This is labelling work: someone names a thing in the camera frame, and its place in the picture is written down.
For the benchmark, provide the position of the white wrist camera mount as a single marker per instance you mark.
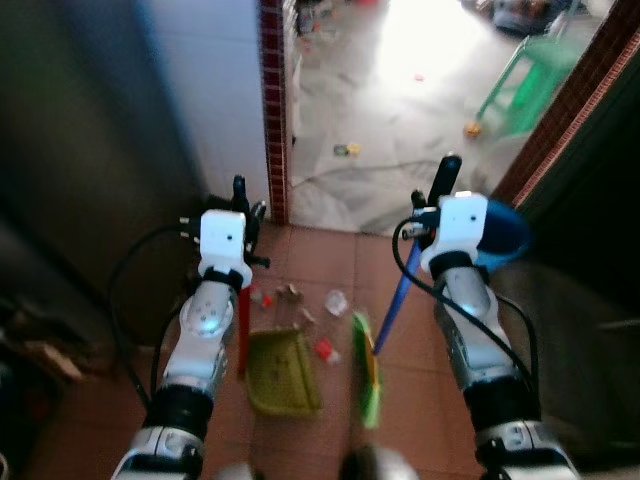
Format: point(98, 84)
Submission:
point(460, 228)
point(222, 240)

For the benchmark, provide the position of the red paper scrap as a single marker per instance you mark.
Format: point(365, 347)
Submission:
point(323, 348)

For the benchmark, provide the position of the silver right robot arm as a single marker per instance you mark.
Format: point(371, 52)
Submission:
point(480, 340)

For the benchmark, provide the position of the small yellow toy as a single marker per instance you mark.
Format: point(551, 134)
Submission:
point(471, 129)

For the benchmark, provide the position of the brown cardboard piece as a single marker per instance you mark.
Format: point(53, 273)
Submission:
point(45, 355)

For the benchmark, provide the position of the green and yellow wrapper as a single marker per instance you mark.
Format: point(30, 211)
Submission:
point(349, 150)

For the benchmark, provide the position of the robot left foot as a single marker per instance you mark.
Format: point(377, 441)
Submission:
point(233, 472)

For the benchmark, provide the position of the green plastic stool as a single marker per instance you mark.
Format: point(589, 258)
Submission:
point(530, 85)

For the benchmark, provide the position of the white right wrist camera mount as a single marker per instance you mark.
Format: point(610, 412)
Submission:
point(460, 228)

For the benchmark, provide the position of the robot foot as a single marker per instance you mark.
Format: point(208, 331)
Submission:
point(233, 472)
point(370, 465)

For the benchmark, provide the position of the dark cabinet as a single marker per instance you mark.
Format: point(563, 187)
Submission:
point(590, 300)

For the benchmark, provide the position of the clear plastic cup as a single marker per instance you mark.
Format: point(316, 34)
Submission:
point(336, 301)

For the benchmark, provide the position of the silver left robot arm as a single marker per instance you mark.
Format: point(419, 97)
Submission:
point(200, 335)

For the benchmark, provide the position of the brown paper scrap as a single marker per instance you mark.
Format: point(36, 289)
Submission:
point(306, 316)
point(291, 293)

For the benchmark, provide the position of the blue plastic bucket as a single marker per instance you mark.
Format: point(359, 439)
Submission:
point(505, 235)

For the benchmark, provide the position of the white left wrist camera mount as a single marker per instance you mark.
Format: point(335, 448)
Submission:
point(222, 240)

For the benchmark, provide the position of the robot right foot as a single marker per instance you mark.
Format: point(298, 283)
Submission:
point(370, 465)

